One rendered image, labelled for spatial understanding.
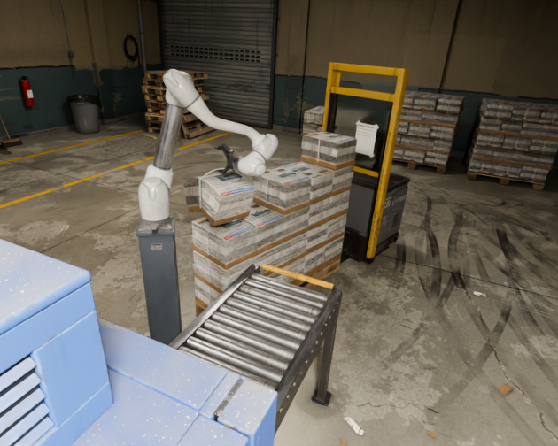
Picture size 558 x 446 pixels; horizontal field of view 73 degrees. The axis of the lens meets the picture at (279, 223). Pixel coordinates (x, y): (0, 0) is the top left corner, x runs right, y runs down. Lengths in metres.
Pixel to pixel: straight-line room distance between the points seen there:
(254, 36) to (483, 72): 5.05
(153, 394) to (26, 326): 0.22
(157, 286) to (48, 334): 1.96
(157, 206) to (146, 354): 1.59
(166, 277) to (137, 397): 1.80
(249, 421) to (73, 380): 0.21
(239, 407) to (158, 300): 1.94
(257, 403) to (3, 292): 0.32
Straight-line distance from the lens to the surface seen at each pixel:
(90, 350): 0.49
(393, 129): 3.45
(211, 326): 1.82
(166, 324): 2.56
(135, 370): 0.60
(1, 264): 0.50
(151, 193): 2.14
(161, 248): 2.25
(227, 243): 2.45
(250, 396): 0.55
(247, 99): 10.17
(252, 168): 2.13
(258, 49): 9.97
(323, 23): 9.40
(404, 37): 8.98
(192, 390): 0.56
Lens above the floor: 1.97
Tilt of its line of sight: 25 degrees down
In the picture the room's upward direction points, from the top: 3 degrees clockwise
